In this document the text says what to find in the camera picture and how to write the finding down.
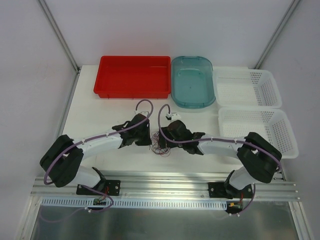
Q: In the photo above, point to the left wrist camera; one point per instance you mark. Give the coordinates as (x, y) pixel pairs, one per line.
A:
(144, 113)

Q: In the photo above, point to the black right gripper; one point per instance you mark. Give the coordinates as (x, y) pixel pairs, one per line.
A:
(164, 136)

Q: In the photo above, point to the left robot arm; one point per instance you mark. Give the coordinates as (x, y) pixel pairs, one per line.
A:
(62, 161)

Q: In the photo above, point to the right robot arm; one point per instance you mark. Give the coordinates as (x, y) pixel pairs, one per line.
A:
(260, 160)

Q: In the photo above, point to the lower white perforated basket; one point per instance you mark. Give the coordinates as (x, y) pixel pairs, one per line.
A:
(270, 123)

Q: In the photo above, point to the white perforated basket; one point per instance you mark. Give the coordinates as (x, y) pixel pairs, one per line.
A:
(243, 87)
(270, 123)

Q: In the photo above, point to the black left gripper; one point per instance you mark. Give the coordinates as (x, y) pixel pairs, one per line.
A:
(144, 132)

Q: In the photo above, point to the red plastic bin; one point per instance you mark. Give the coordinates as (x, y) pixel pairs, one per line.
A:
(133, 77)

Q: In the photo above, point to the upper white perforated basket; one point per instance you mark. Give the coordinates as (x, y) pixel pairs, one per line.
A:
(243, 87)

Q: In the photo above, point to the teal translucent plastic bin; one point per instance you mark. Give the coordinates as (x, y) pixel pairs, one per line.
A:
(192, 84)

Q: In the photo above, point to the right aluminium frame post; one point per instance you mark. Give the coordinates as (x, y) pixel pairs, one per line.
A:
(290, 11)

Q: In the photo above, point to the white slotted cable duct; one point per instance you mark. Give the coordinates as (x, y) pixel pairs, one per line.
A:
(90, 202)

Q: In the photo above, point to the aluminium frame post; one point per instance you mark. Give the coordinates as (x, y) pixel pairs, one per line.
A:
(59, 35)
(290, 11)

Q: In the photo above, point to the left aluminium frame post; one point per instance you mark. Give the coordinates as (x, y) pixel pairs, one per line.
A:
(59, 35)

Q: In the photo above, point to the aluminium mounting rail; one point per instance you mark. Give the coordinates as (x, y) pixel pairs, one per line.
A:
(193, 186)

